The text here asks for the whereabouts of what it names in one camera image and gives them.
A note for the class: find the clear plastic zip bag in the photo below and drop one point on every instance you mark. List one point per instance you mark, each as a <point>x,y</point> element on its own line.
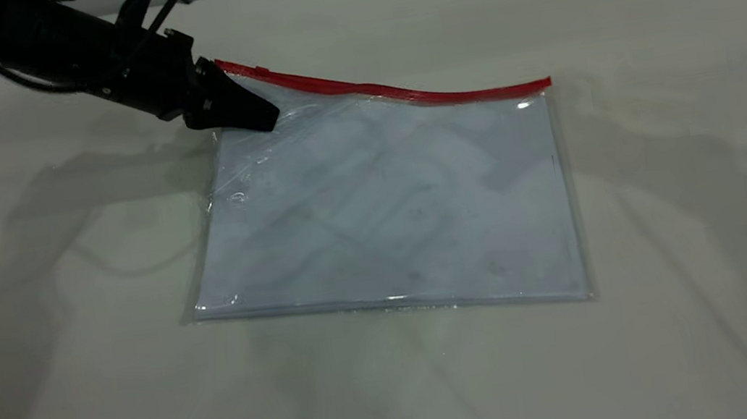
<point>389,214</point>

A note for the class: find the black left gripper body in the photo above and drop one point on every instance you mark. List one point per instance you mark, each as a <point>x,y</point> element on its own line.
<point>153,72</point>

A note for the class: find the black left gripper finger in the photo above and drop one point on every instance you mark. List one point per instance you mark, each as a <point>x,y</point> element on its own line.
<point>239,108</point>

